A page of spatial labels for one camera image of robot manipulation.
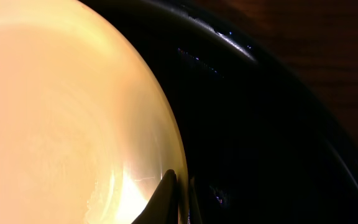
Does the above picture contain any black round tray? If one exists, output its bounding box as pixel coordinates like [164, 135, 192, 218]
[87, 1, 358, 223]

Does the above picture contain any yellow plate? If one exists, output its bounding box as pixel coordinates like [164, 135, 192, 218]
[0, 1, 189, 223]

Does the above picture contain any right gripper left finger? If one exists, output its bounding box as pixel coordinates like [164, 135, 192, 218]
[132, 169, 178, 224]

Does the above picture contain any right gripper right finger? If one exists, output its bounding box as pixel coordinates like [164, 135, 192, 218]
[189, 178, 203, 224]

